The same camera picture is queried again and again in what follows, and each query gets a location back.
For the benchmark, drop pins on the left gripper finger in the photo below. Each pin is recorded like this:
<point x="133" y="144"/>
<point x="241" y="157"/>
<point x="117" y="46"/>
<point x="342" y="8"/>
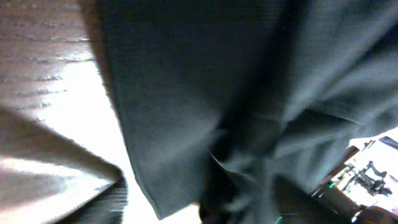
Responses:
<point x="106" y="208"/>

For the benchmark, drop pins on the black polo shirt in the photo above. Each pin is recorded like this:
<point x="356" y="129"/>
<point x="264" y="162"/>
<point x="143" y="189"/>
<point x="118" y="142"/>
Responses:
<point x="226" y="103"/>

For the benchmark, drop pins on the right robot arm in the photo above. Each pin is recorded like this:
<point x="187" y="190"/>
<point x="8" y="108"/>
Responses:
<point x="367" y="177"/>

